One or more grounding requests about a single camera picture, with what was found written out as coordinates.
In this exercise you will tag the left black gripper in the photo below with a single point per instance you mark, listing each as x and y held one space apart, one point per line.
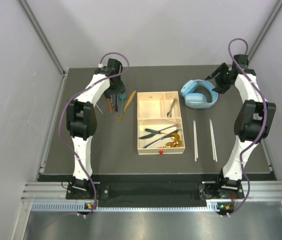
119 88

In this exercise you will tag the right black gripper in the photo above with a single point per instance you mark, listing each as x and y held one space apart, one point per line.
221 88

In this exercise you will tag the ornate gold spoon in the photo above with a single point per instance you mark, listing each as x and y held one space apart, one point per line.
173 144

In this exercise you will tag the plain gold spoon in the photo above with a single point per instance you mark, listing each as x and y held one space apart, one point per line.
174 136

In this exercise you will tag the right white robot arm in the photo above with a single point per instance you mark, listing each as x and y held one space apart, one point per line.
252 124

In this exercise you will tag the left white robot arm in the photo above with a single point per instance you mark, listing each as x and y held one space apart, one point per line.
81 119

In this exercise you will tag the iridescent blue purple spoon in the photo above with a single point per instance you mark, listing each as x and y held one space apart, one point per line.
116 99

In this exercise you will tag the light blue headphones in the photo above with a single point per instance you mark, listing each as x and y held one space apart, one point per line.
197 100

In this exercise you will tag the teal silicone spoon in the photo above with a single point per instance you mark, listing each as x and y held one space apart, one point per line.
122 97

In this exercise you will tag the white chopstick inner right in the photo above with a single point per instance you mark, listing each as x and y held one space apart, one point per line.
213 140

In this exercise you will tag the orange silicone spoon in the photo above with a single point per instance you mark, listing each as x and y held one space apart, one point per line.
108 100

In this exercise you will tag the rose copper spoon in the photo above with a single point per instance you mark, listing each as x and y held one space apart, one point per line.
113 99

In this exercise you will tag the gold butter knife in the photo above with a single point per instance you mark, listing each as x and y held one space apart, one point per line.
126 105

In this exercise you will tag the silver fork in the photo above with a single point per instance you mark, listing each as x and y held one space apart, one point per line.
171 111

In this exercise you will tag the cream divided utensil box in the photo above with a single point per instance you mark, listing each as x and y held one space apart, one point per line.
152 108

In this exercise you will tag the silver knife lower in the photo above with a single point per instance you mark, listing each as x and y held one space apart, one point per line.
160 139

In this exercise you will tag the right aluminium frame post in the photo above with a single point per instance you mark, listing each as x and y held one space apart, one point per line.
265 28

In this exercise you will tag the aluminium frame post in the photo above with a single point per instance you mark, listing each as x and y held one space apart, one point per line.
265 28
24 5

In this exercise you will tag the dark teal handled knife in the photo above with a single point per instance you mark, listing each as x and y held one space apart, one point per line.
150 133

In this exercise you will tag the left aluminium frame post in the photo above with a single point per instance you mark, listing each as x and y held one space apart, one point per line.
24 5

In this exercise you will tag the aluminium front rail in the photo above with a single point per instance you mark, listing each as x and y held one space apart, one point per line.
260 191

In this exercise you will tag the slotted cable duct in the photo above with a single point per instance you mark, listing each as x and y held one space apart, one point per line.
84 207

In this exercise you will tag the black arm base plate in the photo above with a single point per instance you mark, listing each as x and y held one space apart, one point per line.
130 192

